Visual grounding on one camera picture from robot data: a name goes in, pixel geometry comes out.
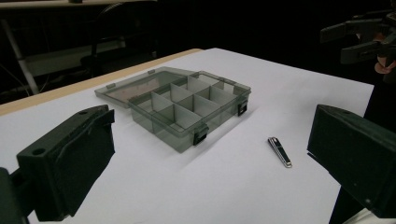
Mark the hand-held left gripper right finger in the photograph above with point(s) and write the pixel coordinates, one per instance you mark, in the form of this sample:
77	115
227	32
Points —
355	149

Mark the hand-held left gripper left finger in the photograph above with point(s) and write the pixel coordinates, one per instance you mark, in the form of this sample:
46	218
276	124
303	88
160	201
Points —
67	161

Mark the silver black nail clipper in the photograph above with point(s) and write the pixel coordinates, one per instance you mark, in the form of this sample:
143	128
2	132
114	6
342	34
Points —
280	152

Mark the transparent grey compartment storage box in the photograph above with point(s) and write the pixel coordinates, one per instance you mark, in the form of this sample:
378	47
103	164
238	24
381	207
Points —
186	105

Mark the light shelf board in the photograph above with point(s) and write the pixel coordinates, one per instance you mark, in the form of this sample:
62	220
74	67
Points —
65	60

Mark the white metal stand leg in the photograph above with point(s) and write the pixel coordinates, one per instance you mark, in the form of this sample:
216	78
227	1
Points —
20	57

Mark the dark chair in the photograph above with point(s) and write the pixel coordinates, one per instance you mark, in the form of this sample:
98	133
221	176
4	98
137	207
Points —
124	37

